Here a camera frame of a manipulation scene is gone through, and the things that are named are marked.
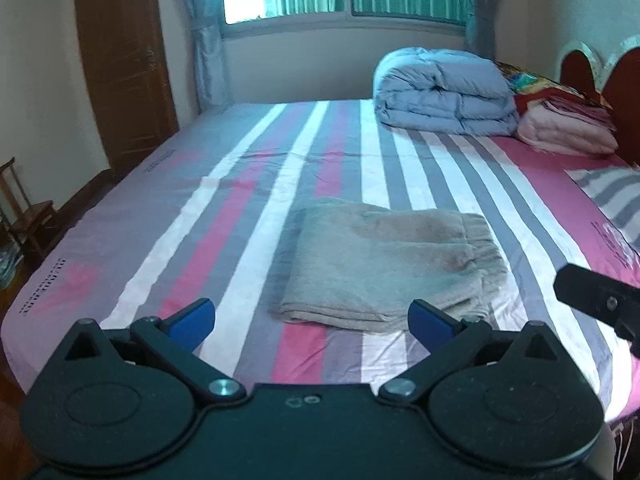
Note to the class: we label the brown wooden door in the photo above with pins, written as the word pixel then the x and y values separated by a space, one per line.
pixel 123 57

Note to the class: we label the red wooden headboard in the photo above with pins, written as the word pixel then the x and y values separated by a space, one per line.
pixel 614 82

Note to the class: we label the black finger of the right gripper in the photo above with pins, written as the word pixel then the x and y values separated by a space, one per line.
pixel 609 301

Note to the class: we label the grey sweatpants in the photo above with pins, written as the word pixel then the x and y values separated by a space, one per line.
pixel 359 267

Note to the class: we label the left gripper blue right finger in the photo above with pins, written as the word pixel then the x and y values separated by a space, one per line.
pixel 453 345

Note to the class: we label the small wooden chair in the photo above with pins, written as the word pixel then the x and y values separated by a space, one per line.
pixel 34 225

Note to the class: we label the left blue curtain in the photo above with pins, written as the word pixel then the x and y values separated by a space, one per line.
pixel 209 63

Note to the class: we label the folded pink blanket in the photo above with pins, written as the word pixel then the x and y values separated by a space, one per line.
pixel 546 129

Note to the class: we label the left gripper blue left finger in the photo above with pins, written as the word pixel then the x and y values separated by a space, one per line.
pixel 172 341

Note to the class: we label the blue curtain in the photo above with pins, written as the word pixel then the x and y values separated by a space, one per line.
pixel 480 27
pixel 209 63

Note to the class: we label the folded blue duvet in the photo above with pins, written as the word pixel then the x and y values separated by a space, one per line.
pixel 443 91

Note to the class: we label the right blue curtain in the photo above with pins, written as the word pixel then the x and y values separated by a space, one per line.
pixel 480 27

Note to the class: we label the striped pillow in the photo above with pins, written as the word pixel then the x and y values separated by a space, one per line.
pixel 616 192

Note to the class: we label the colourful red blanket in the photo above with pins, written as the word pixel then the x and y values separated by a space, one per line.
pixel 531 89

